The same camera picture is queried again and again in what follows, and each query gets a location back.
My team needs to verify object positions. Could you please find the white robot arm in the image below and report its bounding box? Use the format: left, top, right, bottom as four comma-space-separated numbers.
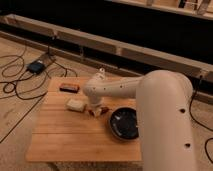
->
83, 70, 198, 171

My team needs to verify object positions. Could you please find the white sponge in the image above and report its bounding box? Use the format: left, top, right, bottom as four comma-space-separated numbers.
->
66, 99, 86, 112

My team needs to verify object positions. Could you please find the dark bowl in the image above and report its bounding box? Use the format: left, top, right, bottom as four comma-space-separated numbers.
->
109, 107, 139, 141

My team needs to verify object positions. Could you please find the black cable right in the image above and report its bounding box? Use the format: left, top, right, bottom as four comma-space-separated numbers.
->
188, 75, 213, 165

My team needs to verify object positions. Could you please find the wooden table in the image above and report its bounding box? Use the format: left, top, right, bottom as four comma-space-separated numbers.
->
26, 77, 141, 162

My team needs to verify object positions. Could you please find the black floor cable left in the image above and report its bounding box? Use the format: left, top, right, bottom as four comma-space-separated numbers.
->
0, 43, 78, 144

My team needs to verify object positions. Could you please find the long wooden beam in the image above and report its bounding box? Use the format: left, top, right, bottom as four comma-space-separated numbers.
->
0, 14, 213, 83

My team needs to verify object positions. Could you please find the blue power adapter box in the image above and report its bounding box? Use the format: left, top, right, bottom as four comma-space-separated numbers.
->
27, 61, 45, 74

